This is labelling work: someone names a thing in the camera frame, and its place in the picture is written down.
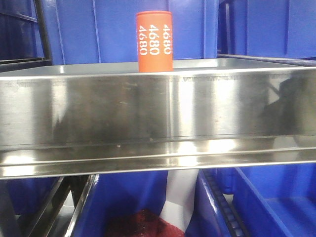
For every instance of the orange capacitor with white digits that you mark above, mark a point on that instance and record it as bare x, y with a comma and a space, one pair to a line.
154, 41

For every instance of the stainless steel shelf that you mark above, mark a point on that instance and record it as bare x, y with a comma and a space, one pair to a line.
108, 118

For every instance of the blue bin behind capacitor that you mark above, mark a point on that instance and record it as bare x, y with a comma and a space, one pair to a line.
104, 31

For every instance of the blue bin lower middle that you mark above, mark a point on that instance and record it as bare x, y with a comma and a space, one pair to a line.
124, 194

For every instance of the dark red item in bin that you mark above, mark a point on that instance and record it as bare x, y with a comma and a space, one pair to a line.
141, 224

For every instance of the blue bin lower right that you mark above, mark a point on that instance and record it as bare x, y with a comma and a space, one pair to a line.
256, 201

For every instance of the blue bin upper right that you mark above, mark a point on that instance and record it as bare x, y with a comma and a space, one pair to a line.
267, 28

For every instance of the blue bin upper left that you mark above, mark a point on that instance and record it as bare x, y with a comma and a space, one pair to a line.
19, 30

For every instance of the black shelf frame post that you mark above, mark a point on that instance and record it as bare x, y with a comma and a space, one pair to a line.
43, 30

